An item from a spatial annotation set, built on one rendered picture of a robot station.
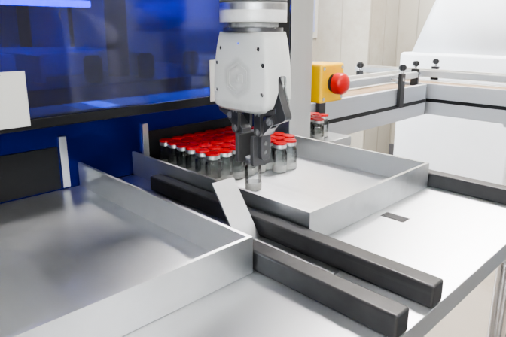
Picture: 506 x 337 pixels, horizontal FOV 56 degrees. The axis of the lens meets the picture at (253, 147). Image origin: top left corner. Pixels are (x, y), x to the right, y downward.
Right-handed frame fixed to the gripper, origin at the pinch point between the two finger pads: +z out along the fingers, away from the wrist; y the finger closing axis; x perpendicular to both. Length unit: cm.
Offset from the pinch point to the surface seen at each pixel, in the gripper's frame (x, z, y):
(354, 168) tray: 18.0, 5.8, 4.2
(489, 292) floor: 156, 94, -15
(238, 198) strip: -10.8, 2.2, 8.7
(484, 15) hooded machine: 244, -23, -62
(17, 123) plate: -25.7, -5.3, -10.0
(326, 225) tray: -4.8, 4.8, 15.9
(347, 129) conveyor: 53, 9, -21
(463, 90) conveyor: 95, 2, -11
